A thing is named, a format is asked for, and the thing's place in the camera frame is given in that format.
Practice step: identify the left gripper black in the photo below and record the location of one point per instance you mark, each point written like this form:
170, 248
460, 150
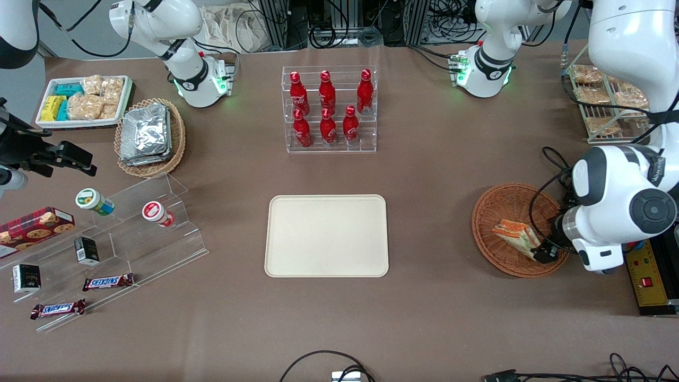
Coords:
557, 231

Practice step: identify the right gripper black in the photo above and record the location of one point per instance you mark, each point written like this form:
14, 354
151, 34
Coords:
18, 149

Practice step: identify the triangular sandwich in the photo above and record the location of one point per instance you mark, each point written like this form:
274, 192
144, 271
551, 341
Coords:
517, 236

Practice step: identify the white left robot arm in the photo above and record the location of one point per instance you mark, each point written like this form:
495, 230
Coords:
626, 53

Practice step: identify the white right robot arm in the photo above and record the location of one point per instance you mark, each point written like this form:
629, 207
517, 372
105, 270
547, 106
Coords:
185, 79

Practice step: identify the white rectangular snack tray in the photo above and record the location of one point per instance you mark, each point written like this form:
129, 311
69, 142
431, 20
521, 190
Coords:
45, 124

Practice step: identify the brown wicker basket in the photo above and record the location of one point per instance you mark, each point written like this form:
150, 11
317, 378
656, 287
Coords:
493, 223

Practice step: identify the light wicker basket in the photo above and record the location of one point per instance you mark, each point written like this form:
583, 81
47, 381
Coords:
177, 143

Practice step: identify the beige plastic tray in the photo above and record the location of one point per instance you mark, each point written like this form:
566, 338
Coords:
326, 236

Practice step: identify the teal snack packet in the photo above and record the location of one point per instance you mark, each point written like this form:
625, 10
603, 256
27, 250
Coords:
63, 111
69, 89

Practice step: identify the clear rice cracker bag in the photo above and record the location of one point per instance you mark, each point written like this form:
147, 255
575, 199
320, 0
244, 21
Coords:
85, 106
112, 90
91, 85
109, 111

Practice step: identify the green lid yogurt cup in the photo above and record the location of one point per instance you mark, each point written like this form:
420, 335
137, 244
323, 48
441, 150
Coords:
93, 201

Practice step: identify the yellow snack packet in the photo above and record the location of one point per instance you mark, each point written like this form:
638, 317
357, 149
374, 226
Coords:
52, 107

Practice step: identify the silver foil packets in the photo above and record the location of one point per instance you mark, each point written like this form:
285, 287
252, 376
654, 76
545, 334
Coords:
146, 135

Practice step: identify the red tartan cookie box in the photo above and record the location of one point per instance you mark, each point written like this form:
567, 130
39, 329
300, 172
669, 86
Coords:
34, 228

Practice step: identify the small black box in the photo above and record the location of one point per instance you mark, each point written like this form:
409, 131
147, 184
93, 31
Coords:
26, 278
86, 251

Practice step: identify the red lid yogurt cup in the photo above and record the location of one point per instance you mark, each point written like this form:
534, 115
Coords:
155, 212

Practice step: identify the yellow black power strip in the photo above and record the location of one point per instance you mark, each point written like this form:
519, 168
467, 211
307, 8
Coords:
650, 289

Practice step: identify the clear acrylic stepped shelf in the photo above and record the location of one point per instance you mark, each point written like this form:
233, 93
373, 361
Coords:
159, 249

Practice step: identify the Snickers chocolate bar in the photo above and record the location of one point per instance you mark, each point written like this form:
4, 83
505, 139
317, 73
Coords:
107, 282
57, 309

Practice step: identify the wrapped pastry packet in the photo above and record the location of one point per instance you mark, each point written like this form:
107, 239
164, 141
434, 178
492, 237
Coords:
586, 74
591, 95
631, 100
599, 125

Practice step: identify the beige cloth bag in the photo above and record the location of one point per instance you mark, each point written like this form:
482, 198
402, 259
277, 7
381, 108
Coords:
233, 26

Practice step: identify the red cola bottle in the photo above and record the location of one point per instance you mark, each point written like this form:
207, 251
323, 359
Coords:
302, 130
328, 130
298, 94
327, 93
350, 127
364, 91

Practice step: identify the small silver device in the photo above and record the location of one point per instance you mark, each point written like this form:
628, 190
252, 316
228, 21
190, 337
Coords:
346, 376

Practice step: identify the clear acrylic bottle rack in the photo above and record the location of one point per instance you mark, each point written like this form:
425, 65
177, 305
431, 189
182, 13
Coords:
329, 148

